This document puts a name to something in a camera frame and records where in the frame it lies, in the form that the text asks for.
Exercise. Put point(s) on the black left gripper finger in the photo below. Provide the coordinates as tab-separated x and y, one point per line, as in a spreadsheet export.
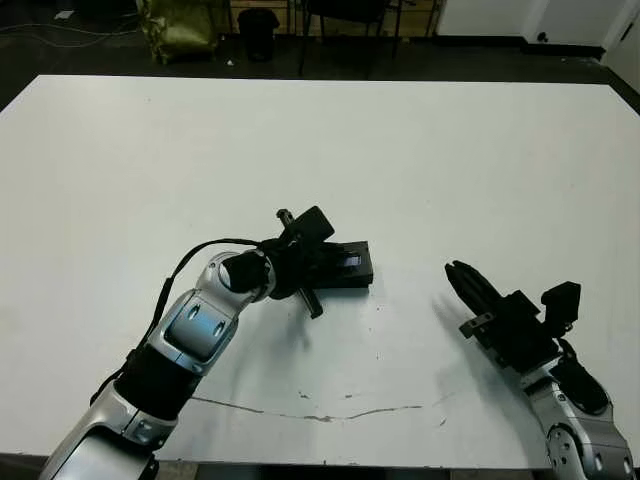
334	247

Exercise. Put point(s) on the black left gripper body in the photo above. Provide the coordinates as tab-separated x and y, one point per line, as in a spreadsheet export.
295	270

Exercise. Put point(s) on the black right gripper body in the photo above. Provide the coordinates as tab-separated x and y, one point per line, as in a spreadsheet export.
520	330

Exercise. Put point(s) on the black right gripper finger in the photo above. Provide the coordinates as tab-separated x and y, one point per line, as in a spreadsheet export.
462	295
480	285

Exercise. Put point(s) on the black box lid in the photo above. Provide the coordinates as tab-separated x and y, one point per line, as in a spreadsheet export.
350	270

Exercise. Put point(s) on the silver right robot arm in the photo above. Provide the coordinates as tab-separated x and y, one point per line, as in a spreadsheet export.
580	425

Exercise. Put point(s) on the black trash bin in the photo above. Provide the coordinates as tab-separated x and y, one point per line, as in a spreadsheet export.
257	34

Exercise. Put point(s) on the black chair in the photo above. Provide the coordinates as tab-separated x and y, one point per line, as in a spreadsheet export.
350	14

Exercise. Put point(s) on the wooden shelf unit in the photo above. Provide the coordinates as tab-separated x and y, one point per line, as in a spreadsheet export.
290	12

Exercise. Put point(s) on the yellow-green plastic bag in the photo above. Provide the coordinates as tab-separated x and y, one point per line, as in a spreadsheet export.
180	27

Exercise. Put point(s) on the white paper sheet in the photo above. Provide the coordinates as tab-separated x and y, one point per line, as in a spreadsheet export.
63	14

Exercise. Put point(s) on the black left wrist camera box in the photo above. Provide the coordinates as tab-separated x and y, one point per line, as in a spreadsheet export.
315	226

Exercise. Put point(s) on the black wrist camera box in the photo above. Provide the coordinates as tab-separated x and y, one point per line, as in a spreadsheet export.
315	226
562	305

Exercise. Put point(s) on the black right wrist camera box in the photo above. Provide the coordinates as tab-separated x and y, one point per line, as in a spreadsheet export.
562	305

